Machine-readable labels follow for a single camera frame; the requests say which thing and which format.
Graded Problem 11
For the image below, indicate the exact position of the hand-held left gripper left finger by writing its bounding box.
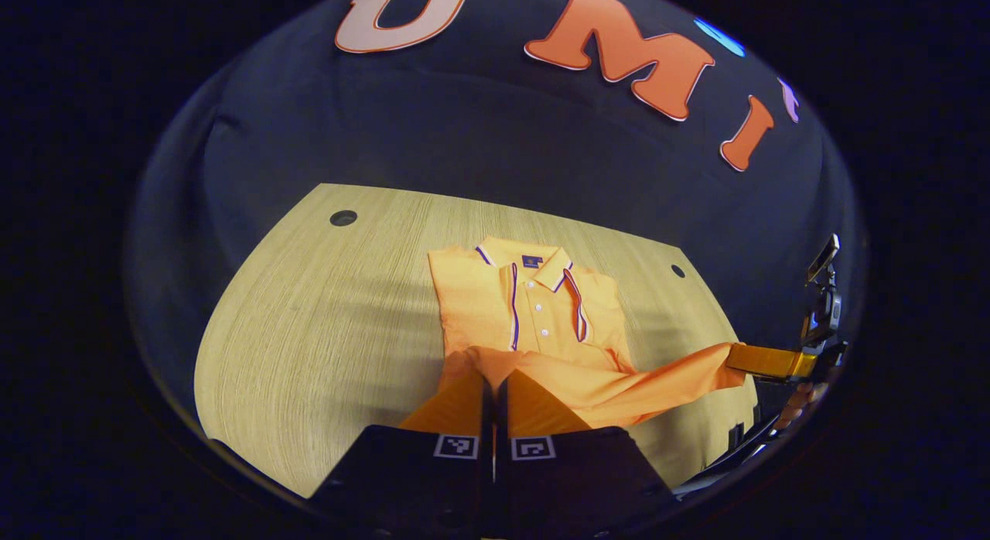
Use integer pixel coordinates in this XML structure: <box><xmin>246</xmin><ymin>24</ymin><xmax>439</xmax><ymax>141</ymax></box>
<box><xmin>309</xmin><ymin>369</ymin><xmax>495</xmax><ymax>538</ymax></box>

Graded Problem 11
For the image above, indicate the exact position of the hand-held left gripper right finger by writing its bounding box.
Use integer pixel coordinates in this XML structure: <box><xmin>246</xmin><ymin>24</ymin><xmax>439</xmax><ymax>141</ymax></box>
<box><xmin>497</xmin><ymin>367</ymin><xmax>674</xmax><ymax>538</ymax></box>

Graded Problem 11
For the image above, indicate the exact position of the orange T-shirt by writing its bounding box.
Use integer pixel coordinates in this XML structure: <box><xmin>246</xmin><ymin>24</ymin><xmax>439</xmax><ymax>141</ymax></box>
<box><xmin>428</xmin><ymin>237</ymin><xmax>747</xmax><ymax>432</ymax></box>

